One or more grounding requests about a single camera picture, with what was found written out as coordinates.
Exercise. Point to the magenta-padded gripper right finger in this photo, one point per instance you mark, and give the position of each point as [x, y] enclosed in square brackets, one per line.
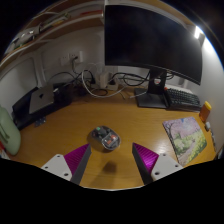
[163, 165]

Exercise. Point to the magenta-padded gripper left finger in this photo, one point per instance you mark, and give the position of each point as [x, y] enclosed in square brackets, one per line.
[60, 165]

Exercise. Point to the transparent computer mouse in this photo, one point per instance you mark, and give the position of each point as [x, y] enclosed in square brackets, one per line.
[105, 137]

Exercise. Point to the cherry blossom print mouse pad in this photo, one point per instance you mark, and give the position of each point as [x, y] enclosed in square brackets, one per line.
[186, 140]

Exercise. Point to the pens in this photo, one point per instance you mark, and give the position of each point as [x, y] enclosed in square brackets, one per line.
[213, 140]

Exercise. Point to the pale green bag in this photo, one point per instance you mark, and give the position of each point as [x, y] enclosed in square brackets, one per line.
[10, 136]

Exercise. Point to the orange jar with yellow lid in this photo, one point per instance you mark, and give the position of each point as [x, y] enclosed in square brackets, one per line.
[204, 112]

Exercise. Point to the black mechanical keyboard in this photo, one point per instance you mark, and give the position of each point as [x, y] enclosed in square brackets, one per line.
[183, 99]

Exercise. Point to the white flat box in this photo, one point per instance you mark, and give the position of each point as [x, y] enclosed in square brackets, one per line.
[181, 89]

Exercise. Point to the white power strip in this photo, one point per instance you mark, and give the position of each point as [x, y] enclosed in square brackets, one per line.
[104, 81]

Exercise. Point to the black computer monitor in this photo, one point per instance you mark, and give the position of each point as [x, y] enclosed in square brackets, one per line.
[150, 36]

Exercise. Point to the white wall outlet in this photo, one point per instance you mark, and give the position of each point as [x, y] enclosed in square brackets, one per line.
[71, 57]

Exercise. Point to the wooden wall shelf unit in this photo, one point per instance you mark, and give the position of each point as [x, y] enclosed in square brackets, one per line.
[50, 30]

